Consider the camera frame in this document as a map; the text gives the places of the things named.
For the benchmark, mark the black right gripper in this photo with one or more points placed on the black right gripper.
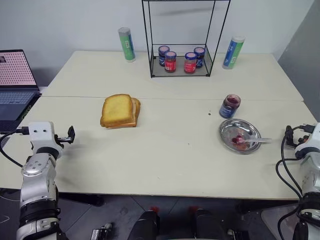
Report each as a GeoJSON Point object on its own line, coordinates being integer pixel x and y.
{"type": "Point", "coordinates": [300, 140]}

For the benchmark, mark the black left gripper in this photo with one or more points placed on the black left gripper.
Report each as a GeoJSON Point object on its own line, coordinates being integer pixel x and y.
{"type": "Point", "coordinates": [61, 140]}

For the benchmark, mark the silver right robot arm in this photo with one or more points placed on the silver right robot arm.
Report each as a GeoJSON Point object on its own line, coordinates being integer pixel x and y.
{"type": "Point", "coordinates": [308, 195]}

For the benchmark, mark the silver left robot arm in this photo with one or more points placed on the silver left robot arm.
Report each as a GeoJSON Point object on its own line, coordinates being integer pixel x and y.
{"type": "Point", "coordinates": [37, 180]}

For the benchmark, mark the red-pink food scraps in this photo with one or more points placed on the red-pink food scraps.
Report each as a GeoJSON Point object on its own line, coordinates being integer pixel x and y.
{"type": "Point", "coordinates": [237, 140]}

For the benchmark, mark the toasted bread slice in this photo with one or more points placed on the toasted bread slice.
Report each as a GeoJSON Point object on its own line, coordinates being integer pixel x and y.
{"type": "Point", "coordinates": [116, 108]}
{"type": "Point", "coordinates": [136, 110]}

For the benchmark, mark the open blue label jam jar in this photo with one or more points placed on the open blue label jam jar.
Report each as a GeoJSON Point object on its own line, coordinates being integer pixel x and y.
{"type": "Point", "coordinates": [228, 108]}

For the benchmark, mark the blue label closed jam jar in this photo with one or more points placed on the blue label closed jam jar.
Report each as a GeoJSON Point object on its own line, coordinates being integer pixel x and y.
{"type": "Point", "coordinates": [200, 58]}
{"type": "Point", "coordinates": [163, 53]}

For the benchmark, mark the red label closed jam jar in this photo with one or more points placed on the red label closed jam jar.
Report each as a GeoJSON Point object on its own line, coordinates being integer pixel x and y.
{"type": "Point", "coordinates": [170, 63]}
{"type": "Point", "coordinates": [190, 64]}

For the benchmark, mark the metal spoon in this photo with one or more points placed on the metal spoon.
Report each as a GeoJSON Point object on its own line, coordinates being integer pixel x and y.
{"type": "Point", "coordinates": [260, 141]}

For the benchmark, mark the round metal plate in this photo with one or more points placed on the round metal plate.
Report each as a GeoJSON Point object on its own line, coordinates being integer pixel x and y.
{"type": "Point", "coordinates": [230, 130]}

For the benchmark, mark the open black laptop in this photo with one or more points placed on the open black laptop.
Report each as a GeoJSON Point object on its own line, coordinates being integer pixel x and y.
{"type": "Point", "coordinates": [15, 82]}

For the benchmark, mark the grey partition panel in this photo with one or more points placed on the grey partition panel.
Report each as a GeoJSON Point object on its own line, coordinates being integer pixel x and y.
{"type": "Point", "coordinates": [300, 50]}

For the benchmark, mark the blue green label cylinder canister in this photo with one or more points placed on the blue green label cylinder canister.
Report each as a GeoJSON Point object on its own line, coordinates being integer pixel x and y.
{"type": "Point", "coordinates": [233, 53]}

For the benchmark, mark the dark rounded shape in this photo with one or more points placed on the dark rounded shape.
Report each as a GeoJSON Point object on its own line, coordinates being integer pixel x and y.
{"type": "Point", "coordinates": [146, 225]}
{"type": "Point", "coordinates": [207, 225]}

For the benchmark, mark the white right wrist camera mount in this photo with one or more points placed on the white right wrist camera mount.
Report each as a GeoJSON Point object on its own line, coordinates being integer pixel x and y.
{"type": "Point", "coordinates": [311, 145]}

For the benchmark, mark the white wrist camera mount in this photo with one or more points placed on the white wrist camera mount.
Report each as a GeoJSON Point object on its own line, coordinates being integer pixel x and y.
{"type": "Point", "coordinates": [41, 132]}
{"type": "Point", "coordinates": [311, 145]}

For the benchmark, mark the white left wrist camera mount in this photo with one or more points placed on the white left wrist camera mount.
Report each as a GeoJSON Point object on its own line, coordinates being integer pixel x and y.
{"type": "Point", "coordinates": [41, 132]}

